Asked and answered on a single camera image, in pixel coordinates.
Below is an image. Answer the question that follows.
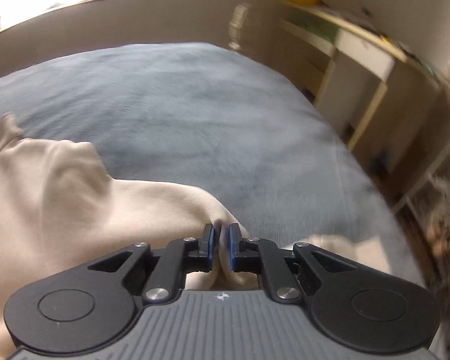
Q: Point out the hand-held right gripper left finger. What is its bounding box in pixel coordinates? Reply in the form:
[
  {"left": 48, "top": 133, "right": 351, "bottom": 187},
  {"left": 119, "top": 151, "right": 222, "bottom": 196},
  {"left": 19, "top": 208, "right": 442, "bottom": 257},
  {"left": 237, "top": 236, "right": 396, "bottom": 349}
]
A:
[{"left": 88, "top": 223, "right": 220, "bottom": 304}]

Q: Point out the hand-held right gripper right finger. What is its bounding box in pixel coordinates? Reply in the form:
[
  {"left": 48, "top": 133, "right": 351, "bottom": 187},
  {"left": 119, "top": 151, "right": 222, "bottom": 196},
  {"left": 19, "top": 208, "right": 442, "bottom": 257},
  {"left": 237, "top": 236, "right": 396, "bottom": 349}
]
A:
[{"left": 227, "top": 223, "right": 357, "bottom": 304}]

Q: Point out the beige zip-neck sweatshirt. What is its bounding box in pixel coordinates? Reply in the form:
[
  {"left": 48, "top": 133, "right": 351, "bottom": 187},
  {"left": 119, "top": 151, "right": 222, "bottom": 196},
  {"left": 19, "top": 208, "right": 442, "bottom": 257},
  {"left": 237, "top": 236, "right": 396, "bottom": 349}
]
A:
[{"left": 0, "top": 112, "right": 398, "bottom": 360}]

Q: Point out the grey bed blanket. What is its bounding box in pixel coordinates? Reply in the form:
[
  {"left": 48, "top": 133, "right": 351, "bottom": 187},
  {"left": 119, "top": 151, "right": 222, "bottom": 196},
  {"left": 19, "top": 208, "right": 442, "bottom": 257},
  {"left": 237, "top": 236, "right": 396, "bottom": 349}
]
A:
[{"left": 0, "top": 41, "right": 439, "bottom": 360}]

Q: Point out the white shoe rack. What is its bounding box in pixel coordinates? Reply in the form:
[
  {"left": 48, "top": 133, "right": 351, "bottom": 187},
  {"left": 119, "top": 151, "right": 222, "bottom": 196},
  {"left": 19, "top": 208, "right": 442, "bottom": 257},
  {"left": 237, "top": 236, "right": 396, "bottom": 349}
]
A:
[{"left": 392, "top": 140, "right": 450, "bottom": 267}]

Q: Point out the white desk fan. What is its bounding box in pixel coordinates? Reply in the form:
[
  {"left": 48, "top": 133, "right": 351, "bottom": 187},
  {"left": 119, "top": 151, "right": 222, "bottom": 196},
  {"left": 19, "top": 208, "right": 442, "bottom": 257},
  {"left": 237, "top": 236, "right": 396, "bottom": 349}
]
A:
[{"left": 228, "top": 3, "right": 254, "bottom": 51}]

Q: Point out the cream desk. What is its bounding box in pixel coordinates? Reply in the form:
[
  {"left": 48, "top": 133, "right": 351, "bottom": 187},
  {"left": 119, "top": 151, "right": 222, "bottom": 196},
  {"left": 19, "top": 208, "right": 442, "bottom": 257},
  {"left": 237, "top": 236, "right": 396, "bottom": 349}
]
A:
[{"left": 279, "top": 0, "right": 447, "bottom": 151}]

